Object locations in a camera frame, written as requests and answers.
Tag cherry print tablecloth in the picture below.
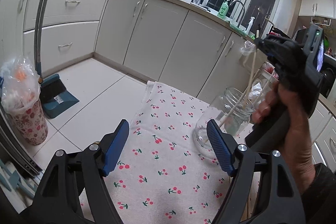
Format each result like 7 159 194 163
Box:
79 80 263 224

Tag white rolling cart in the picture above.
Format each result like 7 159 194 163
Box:
248 61 278 108

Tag person's dark sleeved forearm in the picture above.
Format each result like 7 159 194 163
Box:
301 163 335 223

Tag person's right hand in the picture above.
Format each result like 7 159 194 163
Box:
251 81 316 195

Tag white spray bottle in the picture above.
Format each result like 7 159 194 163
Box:
245 16 255 35

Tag teal dustpan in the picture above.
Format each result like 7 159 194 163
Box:
40 74 79 118

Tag cream kitchen cabinets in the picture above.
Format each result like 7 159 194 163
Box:
0 0 336 172

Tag green soap bottle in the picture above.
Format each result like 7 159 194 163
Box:
217 0 230 19

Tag upper wall cabinets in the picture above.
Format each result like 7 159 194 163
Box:
299 0 335 19

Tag floral bin with plastic bag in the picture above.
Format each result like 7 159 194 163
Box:
1 56 49 145

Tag clear glass jar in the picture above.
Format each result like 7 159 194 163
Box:
194 87 255 159

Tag chrome kitchen faucet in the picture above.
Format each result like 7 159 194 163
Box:
229 0 245 28

